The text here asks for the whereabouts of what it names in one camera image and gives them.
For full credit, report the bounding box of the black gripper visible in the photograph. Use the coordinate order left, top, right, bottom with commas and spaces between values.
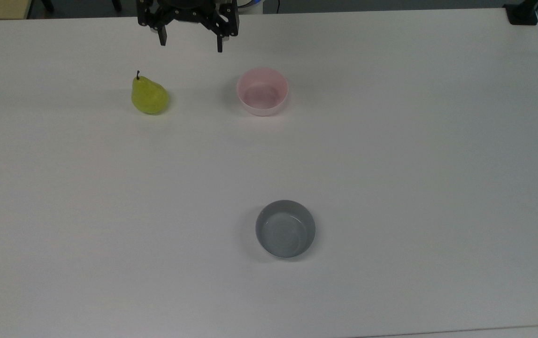
137, 0, 240, 53

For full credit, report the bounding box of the green pear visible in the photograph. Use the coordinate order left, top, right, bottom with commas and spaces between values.
131, 70, 169, 115

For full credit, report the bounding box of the pink bowl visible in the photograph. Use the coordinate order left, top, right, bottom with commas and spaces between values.
236, 68, 290, 117

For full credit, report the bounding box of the grey bowl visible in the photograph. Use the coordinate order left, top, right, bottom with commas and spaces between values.
255, 200, 317, 259

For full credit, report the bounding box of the black table clamp mount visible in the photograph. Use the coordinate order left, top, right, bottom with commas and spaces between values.
503, 0, 538, 26

